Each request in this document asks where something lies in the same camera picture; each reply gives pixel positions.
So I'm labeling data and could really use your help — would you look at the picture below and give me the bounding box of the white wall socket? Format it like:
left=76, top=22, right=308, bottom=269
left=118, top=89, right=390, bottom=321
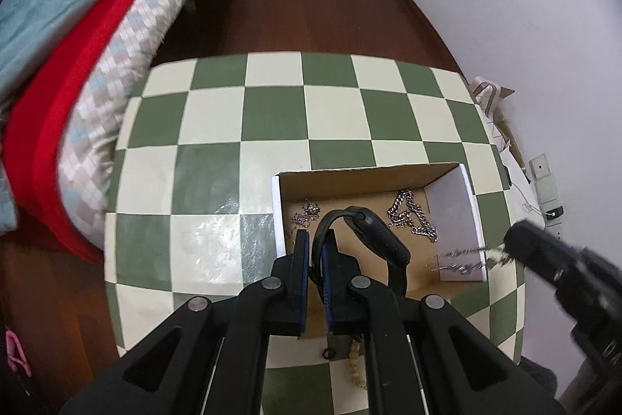
left=528, top=152, right=564, bottom=228

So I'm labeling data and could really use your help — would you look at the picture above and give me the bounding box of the brown paper bag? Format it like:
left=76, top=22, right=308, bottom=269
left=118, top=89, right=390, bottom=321
left=467, top=76, right=528, bottom=169

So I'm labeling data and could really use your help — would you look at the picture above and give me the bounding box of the dark grey fuzzy object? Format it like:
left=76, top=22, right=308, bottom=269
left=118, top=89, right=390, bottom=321
left=521, top=357, right=557, bottom=397

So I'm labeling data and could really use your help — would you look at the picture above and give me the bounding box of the black wristband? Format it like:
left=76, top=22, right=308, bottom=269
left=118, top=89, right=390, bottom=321
left=311, top=206, right=412, bottom=296

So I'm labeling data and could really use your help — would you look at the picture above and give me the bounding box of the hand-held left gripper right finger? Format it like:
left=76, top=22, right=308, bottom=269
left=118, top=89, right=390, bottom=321
left=321, top=234, right=567, bottom=415

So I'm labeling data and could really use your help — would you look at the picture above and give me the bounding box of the red blanket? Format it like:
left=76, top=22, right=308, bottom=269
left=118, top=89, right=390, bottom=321
left=2, top=0, right=229, bottom=264

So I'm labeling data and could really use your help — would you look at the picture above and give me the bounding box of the cardboard box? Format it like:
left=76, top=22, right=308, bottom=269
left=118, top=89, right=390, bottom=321
left=269, top=161, right=489, bottom=341

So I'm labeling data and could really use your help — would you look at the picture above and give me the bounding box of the white checked quilt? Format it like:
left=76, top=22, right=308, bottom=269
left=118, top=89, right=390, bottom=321
left=57, top=0, right=240, bottom=251

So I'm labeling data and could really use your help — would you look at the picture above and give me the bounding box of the tangled fine silver chain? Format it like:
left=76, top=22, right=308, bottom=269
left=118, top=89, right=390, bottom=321
left=290, top=199, right=322, bottom=227

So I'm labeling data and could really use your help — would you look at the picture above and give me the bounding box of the thin silver chain necklace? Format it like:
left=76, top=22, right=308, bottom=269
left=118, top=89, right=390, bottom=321
left=426, top=247, right=508, bottom=276

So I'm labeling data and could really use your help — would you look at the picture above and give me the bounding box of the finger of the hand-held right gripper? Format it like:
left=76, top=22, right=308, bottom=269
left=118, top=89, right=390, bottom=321
left=502, top=221, right=586, bottom=287

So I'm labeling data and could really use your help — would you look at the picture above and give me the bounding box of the pink object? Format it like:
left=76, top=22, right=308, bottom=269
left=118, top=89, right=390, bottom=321
left=4, top=329, right=33, bottom=378

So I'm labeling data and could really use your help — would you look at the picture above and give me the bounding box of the thick silver curb chain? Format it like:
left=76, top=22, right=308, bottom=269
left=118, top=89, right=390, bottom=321
left=387, top=189, right=439, bottom=243

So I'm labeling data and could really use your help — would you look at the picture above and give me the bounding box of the beige beaded bracelet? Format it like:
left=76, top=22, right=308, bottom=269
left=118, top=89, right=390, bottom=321
left=346, top=339, right=371, bottom=391

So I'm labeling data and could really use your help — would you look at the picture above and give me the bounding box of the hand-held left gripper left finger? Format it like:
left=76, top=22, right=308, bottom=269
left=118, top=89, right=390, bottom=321
left=58, top=229, right=312, bottom=415

